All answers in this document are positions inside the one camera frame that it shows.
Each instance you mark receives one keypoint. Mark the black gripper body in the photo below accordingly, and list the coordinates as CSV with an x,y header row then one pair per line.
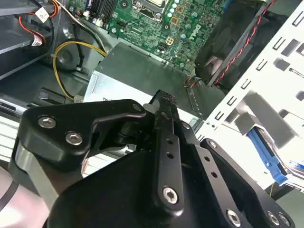
x,y
107,202

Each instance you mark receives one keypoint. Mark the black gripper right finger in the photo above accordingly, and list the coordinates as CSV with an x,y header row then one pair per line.
x,y
225,190

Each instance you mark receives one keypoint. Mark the hard disk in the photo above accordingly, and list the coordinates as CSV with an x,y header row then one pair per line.
x,y
259,145

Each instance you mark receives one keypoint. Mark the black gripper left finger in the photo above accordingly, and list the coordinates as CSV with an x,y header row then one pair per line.
x,y
59,123

